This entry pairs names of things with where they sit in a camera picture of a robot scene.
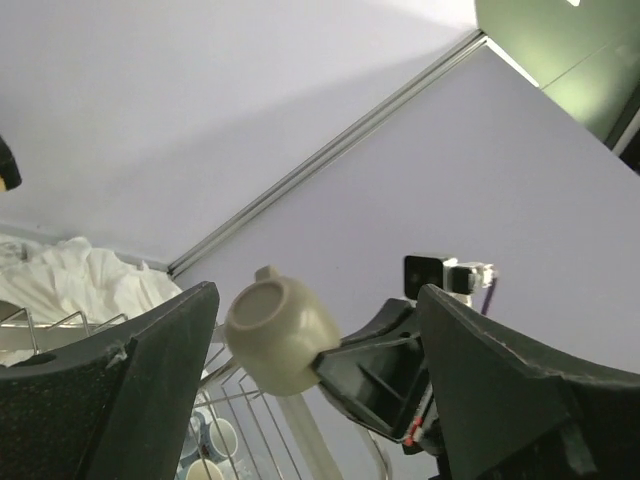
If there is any grey textured coffee mug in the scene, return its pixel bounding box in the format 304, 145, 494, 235
180, 409, 238, 462

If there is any olive beige mug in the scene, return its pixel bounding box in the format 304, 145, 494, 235
223, 265, 342, 397

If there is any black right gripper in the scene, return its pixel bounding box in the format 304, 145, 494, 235
312, 298, 450, 480

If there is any light blue mug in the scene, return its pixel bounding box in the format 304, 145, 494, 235
176, 459, 224, 480

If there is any right aluminium frame post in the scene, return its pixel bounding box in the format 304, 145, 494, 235
167, 30, 488, 278

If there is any black floral plush blanket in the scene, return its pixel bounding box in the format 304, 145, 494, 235
0, 138, 22, 192

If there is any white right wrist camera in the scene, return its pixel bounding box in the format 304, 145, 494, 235
403, 255, 498, 306

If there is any stainless steel dish rack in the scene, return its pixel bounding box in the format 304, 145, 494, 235
0, 299, 396, 480

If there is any white crumpled cloth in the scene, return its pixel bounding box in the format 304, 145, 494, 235
1, 235, 182, 324

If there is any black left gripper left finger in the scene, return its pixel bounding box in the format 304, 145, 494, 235
1, 281, 220, 479

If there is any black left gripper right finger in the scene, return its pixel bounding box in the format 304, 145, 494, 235
417, 286, 639, 479

